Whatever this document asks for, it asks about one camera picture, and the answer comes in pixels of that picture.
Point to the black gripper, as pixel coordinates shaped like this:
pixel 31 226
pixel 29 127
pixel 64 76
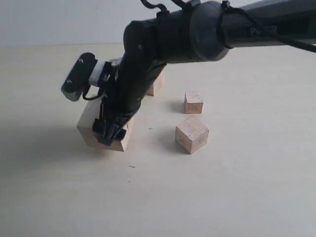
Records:
pixel 124 82

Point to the second largest wooden cube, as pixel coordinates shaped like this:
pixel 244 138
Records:
pixel 157 85

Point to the third largest wooden cube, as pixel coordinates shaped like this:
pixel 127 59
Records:
pixel 191 134

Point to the smallest wooden cube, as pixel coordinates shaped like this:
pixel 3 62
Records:
pixel 193 102

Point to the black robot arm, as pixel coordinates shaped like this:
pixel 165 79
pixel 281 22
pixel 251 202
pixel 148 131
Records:
pixel 199 32

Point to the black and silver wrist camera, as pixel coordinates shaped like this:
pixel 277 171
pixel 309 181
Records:
pixel 86 72

